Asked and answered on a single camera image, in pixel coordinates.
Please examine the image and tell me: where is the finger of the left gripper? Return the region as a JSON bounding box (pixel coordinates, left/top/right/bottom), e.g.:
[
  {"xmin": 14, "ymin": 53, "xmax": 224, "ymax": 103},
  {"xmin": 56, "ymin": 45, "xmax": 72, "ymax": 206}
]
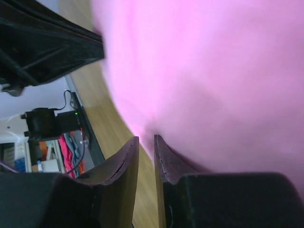
[{"xmin": 0, "ymin": 0, "xmax": 105, "ymax": 86}]

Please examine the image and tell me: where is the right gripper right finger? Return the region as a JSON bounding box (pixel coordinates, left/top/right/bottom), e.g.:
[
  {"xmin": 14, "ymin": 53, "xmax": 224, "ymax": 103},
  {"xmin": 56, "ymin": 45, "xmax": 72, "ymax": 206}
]
[{"xmin": 154, "ymin": 135, "xmax": 304, "ymax": 228}]

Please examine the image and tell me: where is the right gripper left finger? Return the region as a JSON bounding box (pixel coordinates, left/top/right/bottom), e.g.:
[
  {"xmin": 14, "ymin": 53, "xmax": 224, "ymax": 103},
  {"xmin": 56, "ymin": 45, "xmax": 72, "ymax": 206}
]
[{"xmin": 0, "ymin": 137, "xmax": 139, "ymax": 228}]

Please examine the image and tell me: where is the pink t shirt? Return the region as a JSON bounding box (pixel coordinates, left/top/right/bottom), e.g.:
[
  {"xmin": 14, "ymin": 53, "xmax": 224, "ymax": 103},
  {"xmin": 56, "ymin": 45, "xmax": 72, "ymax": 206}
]
[{"xmin": 91, "ymin": 0, "xmax": 304, "ymax": 195}]

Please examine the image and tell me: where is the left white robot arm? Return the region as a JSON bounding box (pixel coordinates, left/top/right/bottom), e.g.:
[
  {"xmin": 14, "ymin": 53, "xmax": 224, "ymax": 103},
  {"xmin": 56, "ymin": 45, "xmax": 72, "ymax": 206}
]
[{"xmin": 0, "ymin": 0, "xmax": 105, "ymax": 143}]

